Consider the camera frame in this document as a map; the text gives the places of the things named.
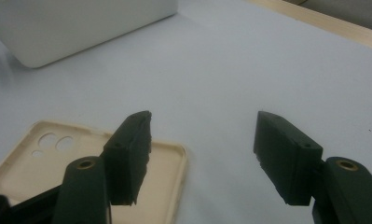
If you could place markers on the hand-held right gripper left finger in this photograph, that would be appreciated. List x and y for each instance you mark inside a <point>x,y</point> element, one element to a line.
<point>127,161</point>

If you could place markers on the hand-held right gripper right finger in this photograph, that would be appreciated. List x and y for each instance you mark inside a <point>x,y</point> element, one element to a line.
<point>286,158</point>

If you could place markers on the beige phone case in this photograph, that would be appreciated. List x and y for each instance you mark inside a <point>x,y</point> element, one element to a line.
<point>25,168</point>

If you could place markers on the white plastic storage bin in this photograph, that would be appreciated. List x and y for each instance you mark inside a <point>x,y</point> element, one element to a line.
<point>65,28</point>

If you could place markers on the wooden table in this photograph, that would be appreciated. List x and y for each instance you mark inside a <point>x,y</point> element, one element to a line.
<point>329,23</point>

